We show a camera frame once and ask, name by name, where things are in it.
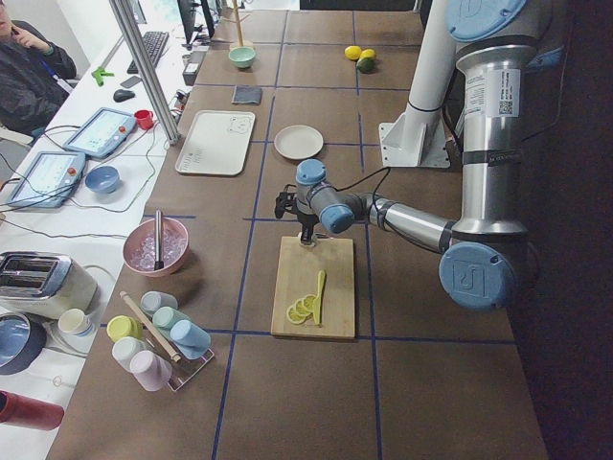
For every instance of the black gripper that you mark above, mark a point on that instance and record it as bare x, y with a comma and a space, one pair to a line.
306, 223

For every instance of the cream round plate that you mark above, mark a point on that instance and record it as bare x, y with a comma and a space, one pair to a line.
298, 142

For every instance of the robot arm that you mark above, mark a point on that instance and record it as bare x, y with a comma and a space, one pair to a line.
484, 254

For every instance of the white bear tray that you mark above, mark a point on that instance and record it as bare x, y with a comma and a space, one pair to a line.
216, 143

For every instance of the bamboo cutting board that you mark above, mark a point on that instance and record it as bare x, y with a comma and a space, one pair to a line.
298, 268

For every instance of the lemon slice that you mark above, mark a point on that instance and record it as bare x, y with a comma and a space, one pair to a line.
303, 308
295, 317
311, 302

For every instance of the yellow plastic knife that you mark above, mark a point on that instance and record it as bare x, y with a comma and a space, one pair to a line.
317, 302

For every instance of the pink bowl with ice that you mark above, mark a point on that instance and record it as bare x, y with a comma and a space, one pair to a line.
139, 250

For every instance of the grey folded cloth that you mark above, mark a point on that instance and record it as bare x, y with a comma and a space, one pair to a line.
247, 95

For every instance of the light blue cup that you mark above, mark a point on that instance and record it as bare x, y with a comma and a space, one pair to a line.
192, 341

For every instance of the mint green cup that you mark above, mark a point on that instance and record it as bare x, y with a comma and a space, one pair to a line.
165, 318

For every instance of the grey cup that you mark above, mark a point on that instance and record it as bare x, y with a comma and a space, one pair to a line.
152, 301

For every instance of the green avocado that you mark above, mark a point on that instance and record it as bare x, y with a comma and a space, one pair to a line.
365, 65

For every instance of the mint green bowl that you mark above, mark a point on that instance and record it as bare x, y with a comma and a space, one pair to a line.
242, 57

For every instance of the red cup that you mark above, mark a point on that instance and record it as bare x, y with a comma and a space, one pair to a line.
144, 119

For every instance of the pink cup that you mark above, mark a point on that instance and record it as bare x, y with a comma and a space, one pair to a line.
150, 370

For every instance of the yellow cup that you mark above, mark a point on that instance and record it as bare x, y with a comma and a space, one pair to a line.
122, 326

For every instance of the white cup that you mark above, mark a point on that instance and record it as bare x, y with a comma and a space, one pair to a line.
126, 348

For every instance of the wooden mug stand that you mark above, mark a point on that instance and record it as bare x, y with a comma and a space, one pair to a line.
241, 42

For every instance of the teach pendant tablet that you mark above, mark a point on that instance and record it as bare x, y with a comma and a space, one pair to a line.
49, 181
102, 133

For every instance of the black computer mouse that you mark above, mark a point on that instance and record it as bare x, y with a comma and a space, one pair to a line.
122, 95

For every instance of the black keyboard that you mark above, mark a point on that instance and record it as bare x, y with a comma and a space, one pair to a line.
155, 43

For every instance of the cream paper cup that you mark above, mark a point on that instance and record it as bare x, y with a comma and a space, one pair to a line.
75, 322

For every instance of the cream toaster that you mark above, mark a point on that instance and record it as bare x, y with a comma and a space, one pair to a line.
44, 284

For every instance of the seated person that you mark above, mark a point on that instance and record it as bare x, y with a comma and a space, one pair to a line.
34, 76

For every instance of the red bottle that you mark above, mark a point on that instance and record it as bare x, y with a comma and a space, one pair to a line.
18, 410

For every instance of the white mounting post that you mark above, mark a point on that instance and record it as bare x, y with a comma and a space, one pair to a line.
416, 139

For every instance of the white wire cup rack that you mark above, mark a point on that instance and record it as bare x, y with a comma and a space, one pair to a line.
183, 370

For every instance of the aluminium frame post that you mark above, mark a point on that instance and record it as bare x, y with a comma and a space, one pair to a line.
132, 35

